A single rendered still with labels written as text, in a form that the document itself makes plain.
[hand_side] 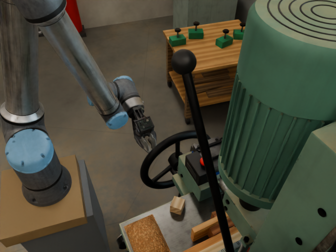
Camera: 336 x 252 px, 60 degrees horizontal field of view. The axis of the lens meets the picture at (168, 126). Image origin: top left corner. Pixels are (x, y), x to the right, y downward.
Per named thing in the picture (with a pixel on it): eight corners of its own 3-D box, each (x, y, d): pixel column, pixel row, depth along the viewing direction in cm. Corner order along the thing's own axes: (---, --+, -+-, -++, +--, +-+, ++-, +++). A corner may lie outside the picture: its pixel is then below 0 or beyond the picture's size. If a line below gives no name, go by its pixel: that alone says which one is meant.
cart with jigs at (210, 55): (228, 72, 278) (241, 5, 232) (258, 111, 240) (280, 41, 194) (162, 84, 265) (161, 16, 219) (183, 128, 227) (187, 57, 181)
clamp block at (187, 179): (215, 157, 99) (218, 139, 92) (238, 188, 90) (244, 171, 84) (176, 173, 94) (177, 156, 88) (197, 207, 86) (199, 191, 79)
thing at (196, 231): (257, 204, 83) (262, 193, 79) (261, 208, 82) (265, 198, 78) (190, 237, 77) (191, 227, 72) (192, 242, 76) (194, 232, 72)
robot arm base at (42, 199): (28, 214, 111) (19, 202, 104) (19, 175, 122) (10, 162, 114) (77, 194, 118) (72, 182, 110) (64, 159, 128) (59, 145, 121)
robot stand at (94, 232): (55, 281, 152) (14, 237, 112) (51, 228, 171) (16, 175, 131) (112, 262, 158) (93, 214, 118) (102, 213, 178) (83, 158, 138)
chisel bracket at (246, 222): (242, 197, 75) (249, 178, 69) (279, 246, 67) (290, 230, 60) (218, 208, 73) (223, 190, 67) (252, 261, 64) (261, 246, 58)
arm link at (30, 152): (25, 196, 105) (7, 170, 92) (15, 162, 115) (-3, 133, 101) (67, 179, 111) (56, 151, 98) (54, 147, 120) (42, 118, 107)
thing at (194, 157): (216, 143, 91) (218, 131, 87) (237, 169, 84) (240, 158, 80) (179, 158, 87) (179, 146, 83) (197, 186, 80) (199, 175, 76)
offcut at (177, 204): (180, 215, 81) (181, 209, 78) (169, 211, 82) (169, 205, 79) (184, 205, 83) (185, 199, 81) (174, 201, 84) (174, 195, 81)
